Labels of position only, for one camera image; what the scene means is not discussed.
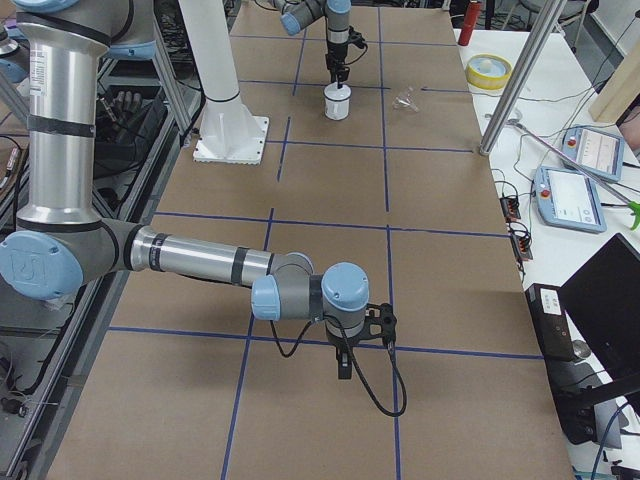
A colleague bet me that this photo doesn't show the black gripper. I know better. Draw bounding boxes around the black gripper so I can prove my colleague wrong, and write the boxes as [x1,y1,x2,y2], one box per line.
[331,335,354,379]
[325,42,349,89]

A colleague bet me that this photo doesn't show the clear plastic funnel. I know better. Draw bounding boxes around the clear plastic funnel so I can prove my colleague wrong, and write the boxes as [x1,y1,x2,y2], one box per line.
[392,86,420,113]

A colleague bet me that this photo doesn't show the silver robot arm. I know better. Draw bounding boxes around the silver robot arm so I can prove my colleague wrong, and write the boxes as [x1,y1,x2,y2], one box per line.
[1,1,372,379]
[268,0,353,88]

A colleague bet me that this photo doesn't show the white cup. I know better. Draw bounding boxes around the white cup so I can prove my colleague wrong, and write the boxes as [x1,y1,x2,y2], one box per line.
[324,82,351,121]

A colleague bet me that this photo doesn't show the blue tape strip lengthwise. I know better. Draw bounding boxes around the blue tape strip lengthwise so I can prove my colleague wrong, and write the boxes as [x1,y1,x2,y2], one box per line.
[376,7,402,479]

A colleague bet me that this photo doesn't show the yellow tape roll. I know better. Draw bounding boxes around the yellow tape roll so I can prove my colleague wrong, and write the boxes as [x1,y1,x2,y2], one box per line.
[465,54,513,91]

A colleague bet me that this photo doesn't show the red bottle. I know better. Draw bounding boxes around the red bottle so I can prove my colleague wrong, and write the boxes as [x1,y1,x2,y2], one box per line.
[457,0,482,46]

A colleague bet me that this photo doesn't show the orange connector block near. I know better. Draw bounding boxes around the orange connector block near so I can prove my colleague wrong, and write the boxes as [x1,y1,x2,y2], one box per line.
[510,230,533,261]

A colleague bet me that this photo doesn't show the orange connector block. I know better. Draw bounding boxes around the orange connector block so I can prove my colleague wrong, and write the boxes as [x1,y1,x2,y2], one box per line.
[500,195,521,222]
[510,230,533,261]

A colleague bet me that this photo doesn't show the orange connector block far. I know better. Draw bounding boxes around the orange connector block far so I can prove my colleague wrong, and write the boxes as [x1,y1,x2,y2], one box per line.
[500,195,521,222]

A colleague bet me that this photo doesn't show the blue tape strip crosswise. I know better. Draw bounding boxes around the blue tape strip crosswise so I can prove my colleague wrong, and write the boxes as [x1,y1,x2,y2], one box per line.
[107,326,544,361]

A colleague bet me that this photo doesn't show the black computer box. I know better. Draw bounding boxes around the black computer box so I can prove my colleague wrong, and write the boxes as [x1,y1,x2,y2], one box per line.
[526,284,624,449]

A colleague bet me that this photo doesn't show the near teach pendant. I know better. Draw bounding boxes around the near teach pendant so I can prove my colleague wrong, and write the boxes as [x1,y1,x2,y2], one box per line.
[533,166,607,233]

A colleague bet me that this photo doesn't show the teach pendant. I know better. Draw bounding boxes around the teach pendant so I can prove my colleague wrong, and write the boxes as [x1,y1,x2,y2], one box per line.
[533,166,607,233]
[561,126,625,182]

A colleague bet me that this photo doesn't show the black laptop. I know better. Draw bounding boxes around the black laptop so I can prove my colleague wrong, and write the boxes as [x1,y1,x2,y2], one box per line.
[559,233,639,378]

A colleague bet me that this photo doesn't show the silver grabber stick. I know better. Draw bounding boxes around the silver grabber stick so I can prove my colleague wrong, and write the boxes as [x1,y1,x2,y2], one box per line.
[506,118,639,231]

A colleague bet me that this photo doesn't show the far teach pendant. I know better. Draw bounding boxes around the far teach pendant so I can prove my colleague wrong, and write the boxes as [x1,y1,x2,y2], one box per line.
[561,126,625,182]

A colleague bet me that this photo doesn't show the wooden board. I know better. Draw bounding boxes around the wooden board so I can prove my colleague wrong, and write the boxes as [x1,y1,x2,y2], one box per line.
[589,42,640,123]

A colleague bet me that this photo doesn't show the black camera cable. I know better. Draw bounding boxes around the black camera cable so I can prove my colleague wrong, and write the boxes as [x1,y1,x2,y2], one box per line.
[269,315,408,417]

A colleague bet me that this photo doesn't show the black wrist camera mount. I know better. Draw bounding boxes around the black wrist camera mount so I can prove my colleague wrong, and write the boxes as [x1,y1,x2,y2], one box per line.
[359,303,397,348]

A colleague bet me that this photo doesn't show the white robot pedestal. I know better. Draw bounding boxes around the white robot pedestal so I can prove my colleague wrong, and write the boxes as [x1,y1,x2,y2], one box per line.
[179,0,269,165]

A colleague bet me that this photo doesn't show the silver aluminium post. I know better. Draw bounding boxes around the silver aluminium post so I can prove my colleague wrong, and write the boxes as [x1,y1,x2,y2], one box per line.
[479,0,567,156]

